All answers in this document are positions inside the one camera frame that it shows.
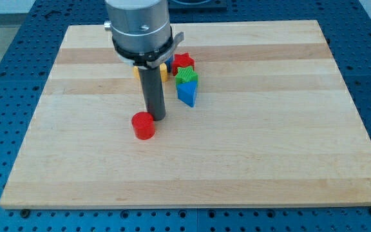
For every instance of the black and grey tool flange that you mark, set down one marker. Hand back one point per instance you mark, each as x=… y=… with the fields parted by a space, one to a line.
x=151 y=59

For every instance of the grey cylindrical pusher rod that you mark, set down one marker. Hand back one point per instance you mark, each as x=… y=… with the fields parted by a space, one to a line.
x=153 y=93

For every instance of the blue block behind arm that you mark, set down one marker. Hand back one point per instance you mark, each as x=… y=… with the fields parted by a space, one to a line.
x=169 y=64

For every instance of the yellow heart block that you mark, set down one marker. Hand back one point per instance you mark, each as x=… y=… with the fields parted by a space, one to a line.
x=163 y=72

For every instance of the red star block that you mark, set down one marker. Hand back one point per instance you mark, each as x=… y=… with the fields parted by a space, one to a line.
x=181 y=60

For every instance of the green star block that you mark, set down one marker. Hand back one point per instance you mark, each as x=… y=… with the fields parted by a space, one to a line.
x=185 y=75

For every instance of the blue triangle block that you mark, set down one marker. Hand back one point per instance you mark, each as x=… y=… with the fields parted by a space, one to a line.
x=186 y=92

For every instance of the red cylinder block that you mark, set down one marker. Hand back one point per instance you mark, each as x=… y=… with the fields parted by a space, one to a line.
x=143 y=125

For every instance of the light wooden board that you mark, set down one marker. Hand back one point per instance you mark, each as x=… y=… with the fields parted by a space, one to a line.
x=274 y=126

